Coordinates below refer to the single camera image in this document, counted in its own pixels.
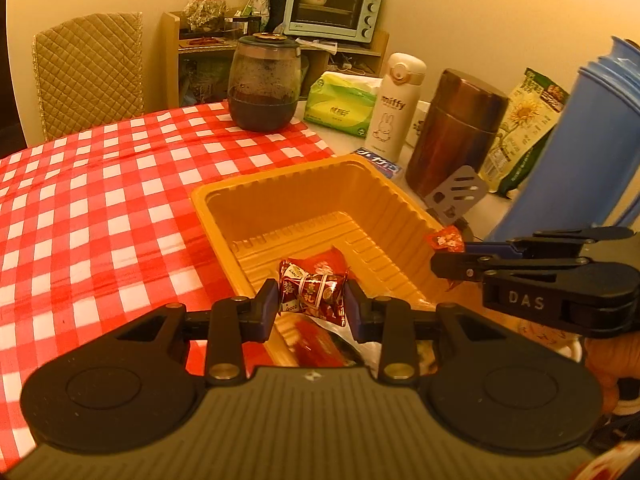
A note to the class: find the yellow plastic tray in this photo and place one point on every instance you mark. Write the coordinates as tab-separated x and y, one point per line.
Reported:
300	200

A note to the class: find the red snack packet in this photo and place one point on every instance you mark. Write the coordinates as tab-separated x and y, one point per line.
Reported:
315	347

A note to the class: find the chair with beige quilted cover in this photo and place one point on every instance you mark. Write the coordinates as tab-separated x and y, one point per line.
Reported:
85	75

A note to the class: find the red checkered tablecloth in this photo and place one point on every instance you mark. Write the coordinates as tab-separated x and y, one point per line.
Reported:
100	185

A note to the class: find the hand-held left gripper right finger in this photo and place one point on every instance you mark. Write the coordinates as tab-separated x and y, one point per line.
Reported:
352	307

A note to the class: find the small red candy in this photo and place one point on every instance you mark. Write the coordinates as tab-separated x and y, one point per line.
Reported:
445	239

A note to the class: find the orange lid plastic jar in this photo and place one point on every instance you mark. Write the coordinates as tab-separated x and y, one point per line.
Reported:
205	10

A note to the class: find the brown metal thermos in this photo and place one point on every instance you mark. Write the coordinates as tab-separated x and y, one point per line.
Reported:
455	125

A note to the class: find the teal toaster oven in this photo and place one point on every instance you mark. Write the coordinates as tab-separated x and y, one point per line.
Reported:
372	10

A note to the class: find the white thermos bottle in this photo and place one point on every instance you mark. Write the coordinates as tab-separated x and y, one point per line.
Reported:
392	110

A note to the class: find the sunflower seed bag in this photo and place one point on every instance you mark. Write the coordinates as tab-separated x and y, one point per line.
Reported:
525	130

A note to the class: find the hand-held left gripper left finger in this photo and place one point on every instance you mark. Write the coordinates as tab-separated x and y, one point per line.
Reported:
270	305

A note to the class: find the glass jar with dark contents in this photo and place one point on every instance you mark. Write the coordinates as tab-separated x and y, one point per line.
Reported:
262	85

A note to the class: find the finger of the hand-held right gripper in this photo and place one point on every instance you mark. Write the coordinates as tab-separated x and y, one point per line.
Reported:
550	242
470	265

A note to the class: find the blue plastic thermos jug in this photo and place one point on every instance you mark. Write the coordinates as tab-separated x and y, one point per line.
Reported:
575	160

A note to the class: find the person's right hand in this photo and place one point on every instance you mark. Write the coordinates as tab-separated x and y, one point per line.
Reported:
600	365

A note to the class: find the large red candy packet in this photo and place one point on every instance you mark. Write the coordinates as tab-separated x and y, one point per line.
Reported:
310	285

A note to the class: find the wooden shelf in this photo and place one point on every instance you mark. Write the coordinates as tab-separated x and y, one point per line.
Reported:
170	60

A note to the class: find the blue and white small packet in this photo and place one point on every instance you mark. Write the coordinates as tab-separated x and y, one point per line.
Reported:
382	165

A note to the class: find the green tissue pack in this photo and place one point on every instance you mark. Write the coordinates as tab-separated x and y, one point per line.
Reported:
340	105

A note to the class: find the white plastic container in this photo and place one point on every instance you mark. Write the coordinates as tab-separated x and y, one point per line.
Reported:
419	125

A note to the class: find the clear packet of black snacks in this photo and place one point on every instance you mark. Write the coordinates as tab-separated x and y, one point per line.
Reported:
362	355

